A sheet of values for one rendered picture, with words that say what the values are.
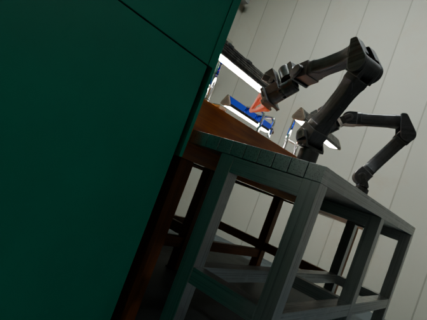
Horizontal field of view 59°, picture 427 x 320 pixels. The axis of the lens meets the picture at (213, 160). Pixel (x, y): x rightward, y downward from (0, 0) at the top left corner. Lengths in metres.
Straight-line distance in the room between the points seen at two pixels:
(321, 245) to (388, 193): 0.72
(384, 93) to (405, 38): 0.54
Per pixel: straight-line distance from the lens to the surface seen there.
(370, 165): 1.79
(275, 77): 1.48
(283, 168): 0.93
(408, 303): 3.41
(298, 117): 2.23
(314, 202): 0.88
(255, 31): 4.74
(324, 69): 1.34
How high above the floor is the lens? 0.56
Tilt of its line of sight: 3 degrees up
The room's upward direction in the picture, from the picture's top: 21 degrees clockwise
